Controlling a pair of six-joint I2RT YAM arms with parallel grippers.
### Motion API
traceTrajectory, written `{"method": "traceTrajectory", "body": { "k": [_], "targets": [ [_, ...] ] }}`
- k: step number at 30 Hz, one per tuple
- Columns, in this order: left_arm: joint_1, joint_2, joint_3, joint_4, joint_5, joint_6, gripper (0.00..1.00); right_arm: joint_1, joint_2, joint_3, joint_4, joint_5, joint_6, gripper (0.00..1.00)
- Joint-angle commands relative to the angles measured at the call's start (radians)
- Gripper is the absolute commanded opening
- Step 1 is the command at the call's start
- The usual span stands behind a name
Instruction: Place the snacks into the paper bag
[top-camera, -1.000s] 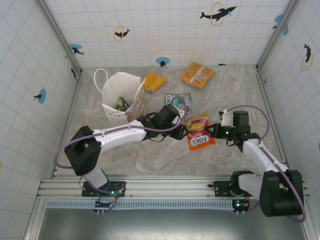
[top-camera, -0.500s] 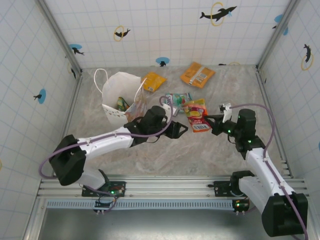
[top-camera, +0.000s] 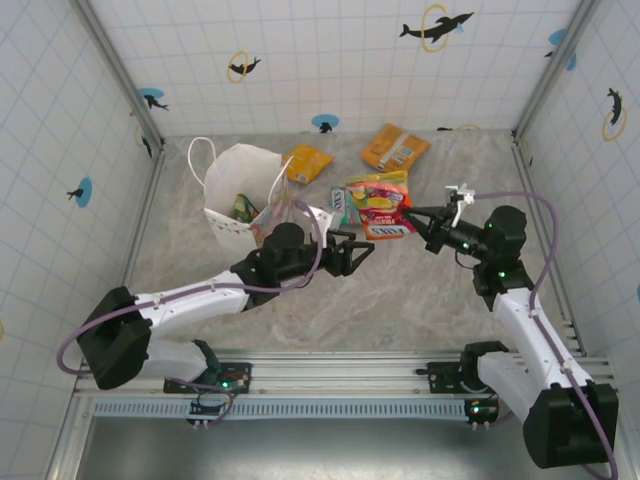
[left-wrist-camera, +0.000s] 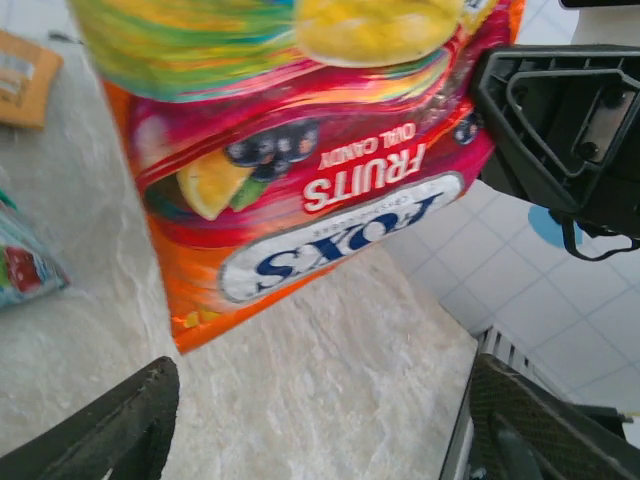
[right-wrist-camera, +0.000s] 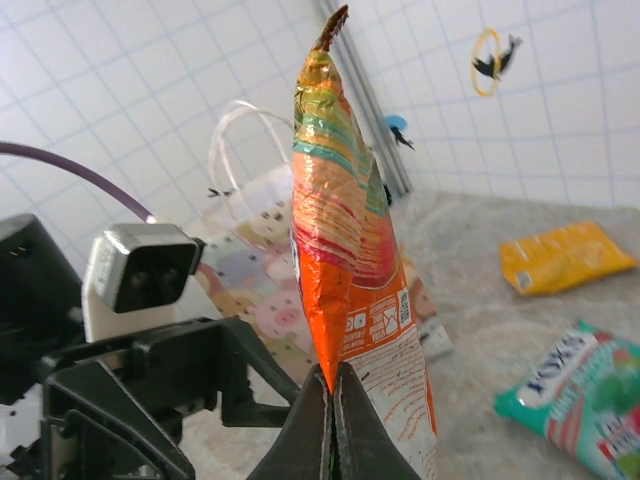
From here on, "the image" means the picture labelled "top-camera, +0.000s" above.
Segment orange fruits candy bag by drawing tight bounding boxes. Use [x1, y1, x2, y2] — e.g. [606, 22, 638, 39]
[347, 170, 417, 242]

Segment teal candy bag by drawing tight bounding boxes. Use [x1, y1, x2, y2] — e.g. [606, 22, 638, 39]
[328, 185, 362, 227]

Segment orange snack packet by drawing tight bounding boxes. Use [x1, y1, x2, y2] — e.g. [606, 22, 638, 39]
[359, 123, 432, 171]

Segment white paper bag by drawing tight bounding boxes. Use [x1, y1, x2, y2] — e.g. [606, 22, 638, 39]
[187, 137, 306, 251]

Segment small yellow snack packet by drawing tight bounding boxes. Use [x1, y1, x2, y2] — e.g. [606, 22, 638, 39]
[282, 143, 335, 186]

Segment black connector board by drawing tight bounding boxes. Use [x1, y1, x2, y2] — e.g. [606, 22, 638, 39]
[187, 399, 236, 427]
[464, 398, 501, 427]

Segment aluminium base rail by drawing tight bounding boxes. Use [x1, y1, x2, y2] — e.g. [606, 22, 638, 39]
[74, 349, 616, 399]

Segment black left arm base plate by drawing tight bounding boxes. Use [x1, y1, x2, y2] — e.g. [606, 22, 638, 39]
[163, 360, 254, 396]

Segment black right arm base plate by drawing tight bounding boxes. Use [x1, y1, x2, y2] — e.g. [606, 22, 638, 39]
[414, 359, 481, 396]

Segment white slotted cable duct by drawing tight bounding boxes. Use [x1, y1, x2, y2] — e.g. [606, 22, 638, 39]
[92, 399, 476, 420]

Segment aluminium frame post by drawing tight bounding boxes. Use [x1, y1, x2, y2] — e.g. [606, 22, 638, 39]
[73, 0, 166, 154]
[512, 0, 601, 144]

